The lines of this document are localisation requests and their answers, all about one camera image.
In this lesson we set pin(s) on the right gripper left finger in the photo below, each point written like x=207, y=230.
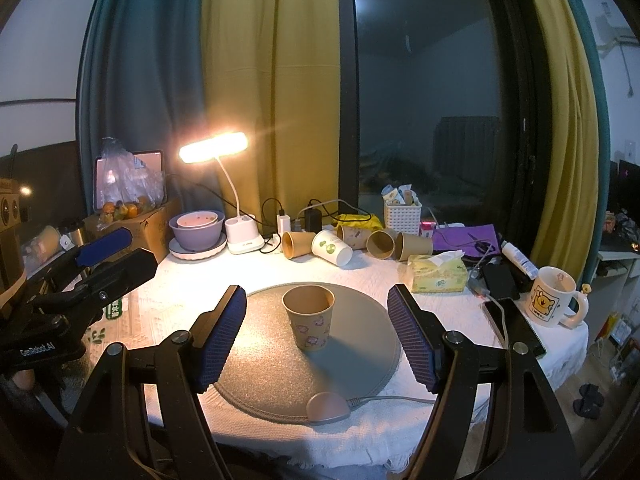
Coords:
x=187, y=362

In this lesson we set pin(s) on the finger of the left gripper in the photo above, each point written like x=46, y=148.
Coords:
x=103, y=248
x=116, y=279

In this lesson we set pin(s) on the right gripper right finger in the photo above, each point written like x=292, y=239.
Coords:
x=449, y=365

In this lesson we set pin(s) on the paper cup purple print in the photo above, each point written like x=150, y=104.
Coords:
x=355, y=238
x=309, y=308

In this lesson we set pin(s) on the brown paper cup right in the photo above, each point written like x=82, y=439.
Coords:
x=407, y=245

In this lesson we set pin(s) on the brown paper cup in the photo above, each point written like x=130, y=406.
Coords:
x=407, y=245
x=297, y=244

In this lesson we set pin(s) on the brown paper cup open mouth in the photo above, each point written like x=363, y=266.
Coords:
x=381, y=244

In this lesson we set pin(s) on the brown paper cup leftmost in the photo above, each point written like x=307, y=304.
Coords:
x=297, y=244

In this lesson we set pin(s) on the paper cup purple print lying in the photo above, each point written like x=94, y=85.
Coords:
x=355, y=238

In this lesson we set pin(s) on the white paper cup green print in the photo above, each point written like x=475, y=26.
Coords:
x=328, y=246

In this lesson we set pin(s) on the cardboard box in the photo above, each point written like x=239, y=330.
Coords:
x=149, y=231

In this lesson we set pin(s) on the white table cloth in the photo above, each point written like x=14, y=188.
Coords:
x=526, y=434

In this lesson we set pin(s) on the plastic bag of fruit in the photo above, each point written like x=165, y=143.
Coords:
x=126, y=187

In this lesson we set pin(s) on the black smartphone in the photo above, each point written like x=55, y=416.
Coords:
x=516, y=323

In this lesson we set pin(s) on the white plate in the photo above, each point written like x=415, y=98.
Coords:
x=196, y=255

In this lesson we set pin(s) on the round grey placemat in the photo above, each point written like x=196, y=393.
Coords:
x=266, y=375

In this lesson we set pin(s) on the purple bowl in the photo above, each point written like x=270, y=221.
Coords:
x=197, y=230

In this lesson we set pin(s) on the white bear mug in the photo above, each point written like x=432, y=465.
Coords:
x=555, y=300

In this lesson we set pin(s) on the white tube bottle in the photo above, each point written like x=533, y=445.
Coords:
x=515, y=256

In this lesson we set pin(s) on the black slippers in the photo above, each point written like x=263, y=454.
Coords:
x=590, y=402

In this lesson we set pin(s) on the purple cloth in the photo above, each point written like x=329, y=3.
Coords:
x=474, y=241

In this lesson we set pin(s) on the pink mouse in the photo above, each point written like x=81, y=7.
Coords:
x=326, y=406

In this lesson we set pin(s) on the pink small box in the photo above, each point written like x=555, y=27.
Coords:
x=427, y=228

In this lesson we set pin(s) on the teal curtain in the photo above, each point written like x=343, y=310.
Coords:
x=140, y=81

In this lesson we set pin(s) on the white plastic basket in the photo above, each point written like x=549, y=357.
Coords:
x=403, y=218

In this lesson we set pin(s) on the white charger plug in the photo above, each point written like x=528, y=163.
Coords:
x=283, y=223

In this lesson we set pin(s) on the yellow bag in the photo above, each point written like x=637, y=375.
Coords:
x=360, y=221

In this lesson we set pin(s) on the right yellow curtain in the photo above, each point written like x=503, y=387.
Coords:
x=572, y=219

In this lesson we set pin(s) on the yellow curtain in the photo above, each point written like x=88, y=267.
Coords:
x=572, y=219
x=271, y=69

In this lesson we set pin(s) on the black charger plug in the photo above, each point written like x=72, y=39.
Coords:
x=313, y=220

